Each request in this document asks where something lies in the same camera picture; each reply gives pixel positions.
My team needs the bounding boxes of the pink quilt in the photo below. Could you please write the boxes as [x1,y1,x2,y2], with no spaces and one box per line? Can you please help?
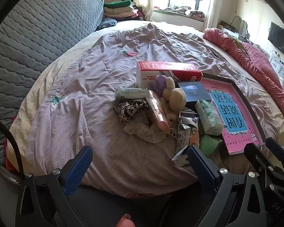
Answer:
[202,28,284,123]

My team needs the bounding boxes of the dark patterned cloth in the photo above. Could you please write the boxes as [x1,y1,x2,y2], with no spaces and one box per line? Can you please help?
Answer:
[96,18,119,31]

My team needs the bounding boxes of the black wall television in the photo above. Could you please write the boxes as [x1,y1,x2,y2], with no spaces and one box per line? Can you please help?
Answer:
[268,22,284,59]

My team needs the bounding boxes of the blue box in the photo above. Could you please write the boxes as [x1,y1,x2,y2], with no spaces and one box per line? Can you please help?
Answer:
[177,81,212,107]

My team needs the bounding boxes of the leopard print cloth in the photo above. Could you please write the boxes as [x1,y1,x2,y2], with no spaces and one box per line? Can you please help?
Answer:
[113,99,148,123]

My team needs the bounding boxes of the stack of folded clothes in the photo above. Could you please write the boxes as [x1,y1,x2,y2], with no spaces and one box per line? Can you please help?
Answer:
[103,0,145,22]

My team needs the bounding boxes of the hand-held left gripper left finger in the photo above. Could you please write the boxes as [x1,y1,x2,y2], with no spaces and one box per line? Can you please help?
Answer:
[15,146,93,227]

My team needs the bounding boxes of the small orange toy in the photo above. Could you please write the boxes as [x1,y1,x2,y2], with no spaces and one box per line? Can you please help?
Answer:
[189,128,200,147]

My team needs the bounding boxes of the green pouch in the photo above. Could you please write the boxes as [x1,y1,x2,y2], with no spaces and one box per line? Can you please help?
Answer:
[199,134,222,156]

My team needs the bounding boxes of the cream curtain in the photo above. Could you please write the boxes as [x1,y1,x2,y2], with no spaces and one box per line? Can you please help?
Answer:
[133,0,154,20]
[201,0,223,31]

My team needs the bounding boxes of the white floral cloth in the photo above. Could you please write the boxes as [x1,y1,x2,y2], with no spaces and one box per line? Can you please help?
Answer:
[123,117,167,144]

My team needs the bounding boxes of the black cable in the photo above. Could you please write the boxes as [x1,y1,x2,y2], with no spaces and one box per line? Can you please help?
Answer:
[0,115,24,173]

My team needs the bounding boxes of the pink book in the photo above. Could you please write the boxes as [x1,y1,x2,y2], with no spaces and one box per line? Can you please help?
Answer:
[201,79,263,155]

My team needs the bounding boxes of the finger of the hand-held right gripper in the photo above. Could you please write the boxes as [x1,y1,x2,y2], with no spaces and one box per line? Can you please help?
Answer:
[244,143,284,227]
[265,137,284,194]

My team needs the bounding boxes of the cream plush rabbit purple bow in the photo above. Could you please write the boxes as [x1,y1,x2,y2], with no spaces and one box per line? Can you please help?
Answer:
[153,75,187,114]

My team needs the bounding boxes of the grey quilted headboard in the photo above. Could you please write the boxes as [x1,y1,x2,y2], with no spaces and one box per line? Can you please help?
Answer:
[0,0,105,166]

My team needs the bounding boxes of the red and white tissue box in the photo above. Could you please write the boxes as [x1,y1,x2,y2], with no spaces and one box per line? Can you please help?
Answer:
[136,61,203,89]

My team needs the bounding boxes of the white cabinet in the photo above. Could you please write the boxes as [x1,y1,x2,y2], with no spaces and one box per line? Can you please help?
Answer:
[270,52,284,78]

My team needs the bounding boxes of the clear green wipes pack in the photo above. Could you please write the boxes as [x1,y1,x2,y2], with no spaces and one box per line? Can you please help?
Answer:
[114,87,149,100]

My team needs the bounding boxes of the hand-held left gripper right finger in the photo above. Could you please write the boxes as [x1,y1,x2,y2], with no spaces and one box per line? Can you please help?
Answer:
[187,146,265,227]

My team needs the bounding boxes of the snack wrapper packets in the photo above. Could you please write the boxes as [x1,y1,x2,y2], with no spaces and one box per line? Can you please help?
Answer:
[172,111,200,166]

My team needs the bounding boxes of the green tissue pack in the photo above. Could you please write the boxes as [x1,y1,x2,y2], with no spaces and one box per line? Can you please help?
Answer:
[195,99,224,136]

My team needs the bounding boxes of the bedding on window sill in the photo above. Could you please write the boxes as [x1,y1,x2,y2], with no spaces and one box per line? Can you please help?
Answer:
[166,6,205,18]

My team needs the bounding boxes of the person's left hand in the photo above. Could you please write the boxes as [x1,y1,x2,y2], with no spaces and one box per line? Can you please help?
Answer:
[116,213,136,227]

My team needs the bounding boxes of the white framed mirror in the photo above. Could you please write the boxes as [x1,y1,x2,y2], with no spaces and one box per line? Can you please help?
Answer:
[232,16,248,37]

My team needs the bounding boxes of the peach roll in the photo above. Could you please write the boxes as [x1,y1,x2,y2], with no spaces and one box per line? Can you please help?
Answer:
[145,90,170,131]

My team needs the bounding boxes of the bed with lilac sheet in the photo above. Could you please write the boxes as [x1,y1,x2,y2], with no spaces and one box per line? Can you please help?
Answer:
[9,21,284,199]

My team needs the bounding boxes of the cream plush doll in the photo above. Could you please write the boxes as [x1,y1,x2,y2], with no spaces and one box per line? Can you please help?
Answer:
[166,112,178,128]

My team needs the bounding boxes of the pink tray with blue label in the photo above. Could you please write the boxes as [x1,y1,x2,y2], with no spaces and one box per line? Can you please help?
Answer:
[201,73,268,158]

